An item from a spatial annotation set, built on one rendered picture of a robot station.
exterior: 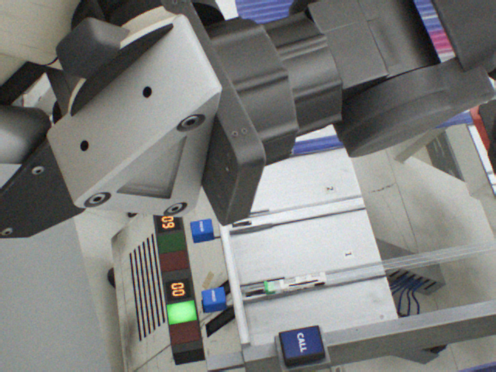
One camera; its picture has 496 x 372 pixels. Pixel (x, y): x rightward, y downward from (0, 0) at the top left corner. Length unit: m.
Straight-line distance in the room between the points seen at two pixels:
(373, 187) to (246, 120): 1.39
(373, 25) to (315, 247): 0.72
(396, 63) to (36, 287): 0.73
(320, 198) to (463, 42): 0.76
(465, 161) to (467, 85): 3.08
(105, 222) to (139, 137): 1.77
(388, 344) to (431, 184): 0.91
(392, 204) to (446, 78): 1.33
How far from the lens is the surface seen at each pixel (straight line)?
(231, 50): 0.52
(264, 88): 0.51
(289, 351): 1.14
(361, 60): 0.55
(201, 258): 1.84
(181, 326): 1.23
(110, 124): 0.51
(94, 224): 2.23
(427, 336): 1.23
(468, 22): 0.58
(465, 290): 1.94
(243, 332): 1.18
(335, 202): 1.31
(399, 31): 0.58
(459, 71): 0.58
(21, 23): 0.55
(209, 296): 1.22
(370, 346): 1.21
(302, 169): 1.34
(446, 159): 3.70
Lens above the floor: 1.46
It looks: 33 degrees down
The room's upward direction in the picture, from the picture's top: 50 degrees clockwise
